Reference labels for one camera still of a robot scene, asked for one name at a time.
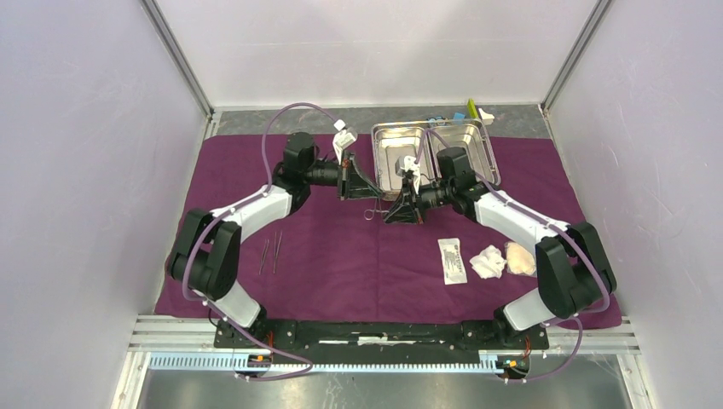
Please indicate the steel two-compartment tray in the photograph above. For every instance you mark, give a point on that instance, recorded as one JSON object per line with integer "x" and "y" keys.
{"x": 392, "y": 140}

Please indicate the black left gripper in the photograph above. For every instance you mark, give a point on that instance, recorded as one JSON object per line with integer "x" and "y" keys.
{"x": 353, "y": 192}

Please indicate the maroon cloth wrap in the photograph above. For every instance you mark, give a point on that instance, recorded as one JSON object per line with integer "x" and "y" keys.
{"x": 335, "y": 266}

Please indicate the white gauze pad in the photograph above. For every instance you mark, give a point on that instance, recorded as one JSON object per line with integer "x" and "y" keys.
{"x": 519, "y": 261}

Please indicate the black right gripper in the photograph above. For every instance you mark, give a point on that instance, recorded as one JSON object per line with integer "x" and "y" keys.
{"x": 410, "y": 206}

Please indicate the white plastic block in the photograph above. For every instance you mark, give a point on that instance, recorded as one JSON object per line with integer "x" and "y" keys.
{"x": 486, "y": 117}

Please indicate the aluminium frame rail left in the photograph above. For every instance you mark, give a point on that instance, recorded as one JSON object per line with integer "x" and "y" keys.
{"x": 182, "y": 132}

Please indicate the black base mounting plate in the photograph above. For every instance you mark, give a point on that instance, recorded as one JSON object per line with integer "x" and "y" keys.
{"x": 395, "y": 343}

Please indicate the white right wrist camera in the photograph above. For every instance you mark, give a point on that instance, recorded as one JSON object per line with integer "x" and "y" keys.
{"x": 408, "y": 167}

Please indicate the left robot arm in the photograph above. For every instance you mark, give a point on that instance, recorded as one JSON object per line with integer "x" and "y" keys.
{"x": 205, "y": 256}

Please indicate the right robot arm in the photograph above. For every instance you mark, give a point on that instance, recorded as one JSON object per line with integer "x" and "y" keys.
{"x": 572, "y": 270}

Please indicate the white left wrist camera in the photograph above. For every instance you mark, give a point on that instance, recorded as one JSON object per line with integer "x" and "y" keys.
{"x": 344, "y": 138}

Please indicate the white gauze packet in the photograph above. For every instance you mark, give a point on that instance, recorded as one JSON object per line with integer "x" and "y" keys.
{"x": 489, "y": 263}

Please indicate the green suture packet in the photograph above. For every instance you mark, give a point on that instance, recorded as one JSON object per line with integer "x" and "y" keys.
{"x": 454, "y": 271}

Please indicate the steel forceps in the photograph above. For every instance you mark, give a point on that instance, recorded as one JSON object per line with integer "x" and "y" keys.
{"x": 277, "y": 248}
{"x": 264, "y": 255}

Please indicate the aluminium frame rail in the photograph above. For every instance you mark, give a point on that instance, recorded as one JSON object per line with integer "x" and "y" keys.
{"x": 182, "y": 132}
{"x": 197, "y": 363}

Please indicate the yellow-green plastic block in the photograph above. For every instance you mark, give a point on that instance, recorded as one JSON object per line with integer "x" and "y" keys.
{"x": 472, "y": 109}

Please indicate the aluminium front frame rail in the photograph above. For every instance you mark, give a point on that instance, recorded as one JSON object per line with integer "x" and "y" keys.
{"x": 197, "y": 363}

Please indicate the steel needle holder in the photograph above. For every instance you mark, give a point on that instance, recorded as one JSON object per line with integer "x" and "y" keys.
{"x": 378, "y": 208}

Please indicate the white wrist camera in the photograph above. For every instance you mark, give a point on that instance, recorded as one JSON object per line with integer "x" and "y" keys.
{"x": 408, "y": 167}
{"x": 344, "y": 138}

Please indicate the aluminium frame post right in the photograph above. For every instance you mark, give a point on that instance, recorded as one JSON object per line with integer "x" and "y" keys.
{"x": 595, "y": 18}

